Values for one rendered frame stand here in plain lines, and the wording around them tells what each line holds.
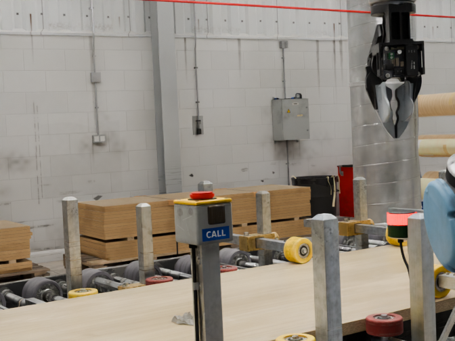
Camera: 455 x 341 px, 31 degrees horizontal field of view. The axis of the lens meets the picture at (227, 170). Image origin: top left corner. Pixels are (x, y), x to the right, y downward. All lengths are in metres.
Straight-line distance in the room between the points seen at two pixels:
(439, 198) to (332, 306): 0.55
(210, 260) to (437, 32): 10.83
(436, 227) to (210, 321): 0.46
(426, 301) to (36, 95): 7.43
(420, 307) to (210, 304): 0.50
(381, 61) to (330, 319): 0.47
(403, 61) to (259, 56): 8.78
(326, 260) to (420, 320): 0.29
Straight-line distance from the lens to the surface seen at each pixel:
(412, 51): 1.31
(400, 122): 1.36
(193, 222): 1.29
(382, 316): 1.83
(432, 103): 9.24
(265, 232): 2.76
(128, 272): 3.03
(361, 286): 2.19
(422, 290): 1.66
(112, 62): 9.15
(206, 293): 1.33
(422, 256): 1.65
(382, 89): 1.34
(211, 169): 9.65
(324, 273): 1.48
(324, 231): 1.47
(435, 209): 1.02
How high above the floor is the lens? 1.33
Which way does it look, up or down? 3 degrees down
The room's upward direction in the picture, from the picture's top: 3 degrees counter-clockwise
